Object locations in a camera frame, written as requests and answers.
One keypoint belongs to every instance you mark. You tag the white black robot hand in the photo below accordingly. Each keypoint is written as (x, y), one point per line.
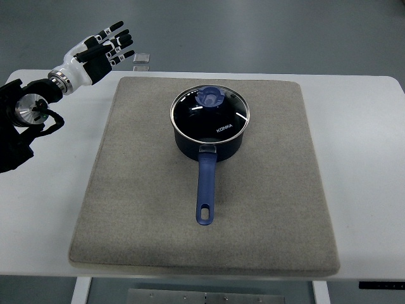
(92, 59)

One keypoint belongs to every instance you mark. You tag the glass pot lid blue knob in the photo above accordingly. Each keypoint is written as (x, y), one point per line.
(210, 114)

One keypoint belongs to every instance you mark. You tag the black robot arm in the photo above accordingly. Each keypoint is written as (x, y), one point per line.
(25, 116)

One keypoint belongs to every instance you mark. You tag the small clear floor plate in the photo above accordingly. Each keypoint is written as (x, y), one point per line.
(141, 58)

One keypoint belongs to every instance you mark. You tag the grey felt mat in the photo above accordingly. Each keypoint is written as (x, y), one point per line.
(151, 209)

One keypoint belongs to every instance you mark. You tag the metal plate under table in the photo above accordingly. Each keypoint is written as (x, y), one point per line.
(169, 296)

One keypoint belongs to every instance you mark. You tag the black table control panel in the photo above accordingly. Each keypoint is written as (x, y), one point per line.
(382, 285)

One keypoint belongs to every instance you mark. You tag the dark blue saucepan blue handle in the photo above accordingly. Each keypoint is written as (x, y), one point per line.
(216, 146)

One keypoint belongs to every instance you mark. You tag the white table leg frame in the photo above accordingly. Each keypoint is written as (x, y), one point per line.
(81, 290)

